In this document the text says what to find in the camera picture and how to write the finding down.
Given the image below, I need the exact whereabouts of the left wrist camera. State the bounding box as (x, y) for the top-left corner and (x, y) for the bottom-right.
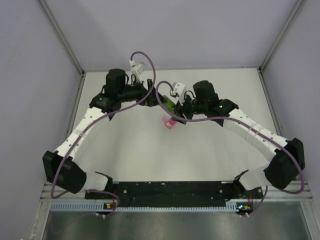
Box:
(129, 60), (147, 83)

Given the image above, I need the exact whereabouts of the green pill bottle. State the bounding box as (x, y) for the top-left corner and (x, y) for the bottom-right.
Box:
(161, 95), (176, 113)

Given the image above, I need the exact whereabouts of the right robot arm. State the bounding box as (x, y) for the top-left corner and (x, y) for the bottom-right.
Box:
(170, 80), (305, 198)

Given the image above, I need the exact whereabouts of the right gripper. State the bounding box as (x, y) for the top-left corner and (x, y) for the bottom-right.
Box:
(172, 92), (207, 125)

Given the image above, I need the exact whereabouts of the grey cable duct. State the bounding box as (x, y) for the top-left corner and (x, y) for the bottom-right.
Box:
(50, 201), (252, 214)

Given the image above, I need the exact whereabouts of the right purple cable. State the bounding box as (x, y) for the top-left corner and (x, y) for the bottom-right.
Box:
(154, 80), (307, 195)

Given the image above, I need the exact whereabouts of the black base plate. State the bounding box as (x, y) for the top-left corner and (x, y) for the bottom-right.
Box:
(84, 181), (265, 208)

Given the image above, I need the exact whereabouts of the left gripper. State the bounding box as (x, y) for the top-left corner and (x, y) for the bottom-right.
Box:
(117, 78), (167, 107)

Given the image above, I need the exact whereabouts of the purple cable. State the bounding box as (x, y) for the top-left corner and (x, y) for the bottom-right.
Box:
(51, 51), (157, 200)
(154, 80), (307, 195)

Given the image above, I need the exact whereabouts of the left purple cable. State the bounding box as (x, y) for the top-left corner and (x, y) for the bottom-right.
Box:
(51, 51), (157, 200)

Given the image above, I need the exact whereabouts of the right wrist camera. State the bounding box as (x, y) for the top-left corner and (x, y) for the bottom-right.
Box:
(169, 82), (187, 106)

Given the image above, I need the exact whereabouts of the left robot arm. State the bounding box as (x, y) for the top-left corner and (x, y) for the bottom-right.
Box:
(42, 68), (158, 199)

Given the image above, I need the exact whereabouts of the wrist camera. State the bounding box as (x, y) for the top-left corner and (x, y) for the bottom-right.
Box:
(129, 60), (147, 83)
(169, 82), (187, 106)

